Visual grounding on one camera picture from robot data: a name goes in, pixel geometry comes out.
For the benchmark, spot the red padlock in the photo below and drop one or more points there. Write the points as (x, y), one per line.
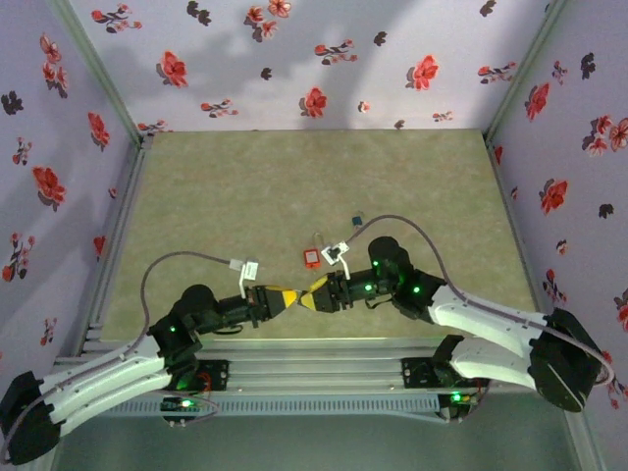
(312, 258)

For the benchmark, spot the blue padlock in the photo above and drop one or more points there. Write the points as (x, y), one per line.
(357, 222)

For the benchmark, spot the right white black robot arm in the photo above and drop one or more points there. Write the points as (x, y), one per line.
(490, 319)

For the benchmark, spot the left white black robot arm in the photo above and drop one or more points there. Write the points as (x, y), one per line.
(98, 387)

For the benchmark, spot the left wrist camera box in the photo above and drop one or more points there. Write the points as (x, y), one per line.
(247, 269)

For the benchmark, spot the left black mount plate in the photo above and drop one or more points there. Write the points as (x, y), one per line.
(218, 375)

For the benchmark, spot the black mount plate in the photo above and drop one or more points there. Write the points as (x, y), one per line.
(218, 375)
(417, 375)

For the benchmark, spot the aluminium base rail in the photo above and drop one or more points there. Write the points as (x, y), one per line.
(314, 373)

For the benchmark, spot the right black mount plate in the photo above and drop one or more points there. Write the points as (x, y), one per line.
(417, 375)

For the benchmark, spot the aluminium side rail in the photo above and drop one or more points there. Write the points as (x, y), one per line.
(128, 196)
(500, 172)

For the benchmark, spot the aluminium frame leg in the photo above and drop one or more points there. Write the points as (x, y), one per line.
(584, 441)

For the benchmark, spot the aluminium corner post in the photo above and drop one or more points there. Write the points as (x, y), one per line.
(521, 73)
(104, 73)

